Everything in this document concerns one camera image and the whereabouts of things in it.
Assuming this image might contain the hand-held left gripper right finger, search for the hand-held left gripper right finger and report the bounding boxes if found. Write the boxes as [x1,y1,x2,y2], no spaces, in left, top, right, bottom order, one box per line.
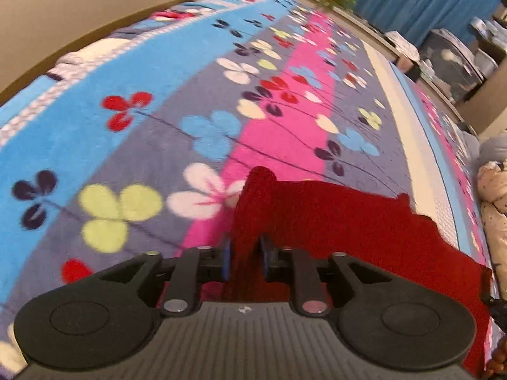
[259,234,383,318]

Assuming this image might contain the floral fleece blanket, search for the floral fleece blanket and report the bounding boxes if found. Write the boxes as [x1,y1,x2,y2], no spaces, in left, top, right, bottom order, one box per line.
[0,0,500,377]

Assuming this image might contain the red knitted sweater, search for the red knitted sweater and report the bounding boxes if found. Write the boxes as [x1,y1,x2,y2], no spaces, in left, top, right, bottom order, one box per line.
[221,165,494,380]

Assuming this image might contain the plush toy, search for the plush toy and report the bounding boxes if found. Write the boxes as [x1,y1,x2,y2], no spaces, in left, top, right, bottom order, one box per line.
[476,161,507,278]

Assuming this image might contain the white bed sheet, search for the white bed sheet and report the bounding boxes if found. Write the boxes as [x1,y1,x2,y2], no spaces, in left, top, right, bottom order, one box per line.
[362,40,462,254]

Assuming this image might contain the person's right hand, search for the person's right hand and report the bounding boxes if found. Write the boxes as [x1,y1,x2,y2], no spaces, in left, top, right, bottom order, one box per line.
[484,338,507,380]

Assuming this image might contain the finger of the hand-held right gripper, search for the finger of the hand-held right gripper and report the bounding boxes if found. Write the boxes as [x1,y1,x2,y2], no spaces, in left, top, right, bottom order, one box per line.
[480,292,507,326]

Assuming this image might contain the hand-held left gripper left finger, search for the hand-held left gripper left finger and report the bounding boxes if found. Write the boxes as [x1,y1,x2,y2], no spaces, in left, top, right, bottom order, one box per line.
[97,237,233,318]

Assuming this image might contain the blue curtain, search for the blue curtain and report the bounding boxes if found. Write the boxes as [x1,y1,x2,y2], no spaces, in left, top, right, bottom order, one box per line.
[349,0,502,50]

